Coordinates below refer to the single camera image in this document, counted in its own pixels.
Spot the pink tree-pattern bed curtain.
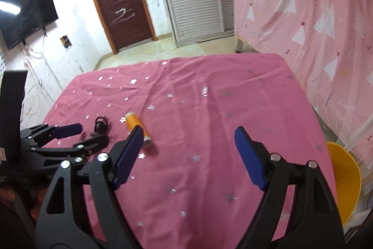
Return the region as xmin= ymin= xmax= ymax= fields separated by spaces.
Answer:
xmin=233 ymin=0 xmax=373 ymax=162

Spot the pink star-print tablecloth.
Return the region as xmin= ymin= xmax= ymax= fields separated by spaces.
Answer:
xmin=44 ymin=53 xmax=335 ymax=248

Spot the orange thread spool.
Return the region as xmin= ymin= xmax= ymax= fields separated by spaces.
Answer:
xmin=124 ymin=111 xmax=153 ymax=149

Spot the small black clip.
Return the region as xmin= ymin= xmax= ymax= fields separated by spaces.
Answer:
xmin=90 ymin=116 xmax=110 ymax=138

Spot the black wall television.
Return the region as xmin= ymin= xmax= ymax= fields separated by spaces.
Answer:
xmin=1 ymin=0 xmax=58 ymax=50

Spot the yellow plastic trash bin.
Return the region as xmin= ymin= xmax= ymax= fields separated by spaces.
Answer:
xmin=327 ymin=142 xmax=362 ymax=225

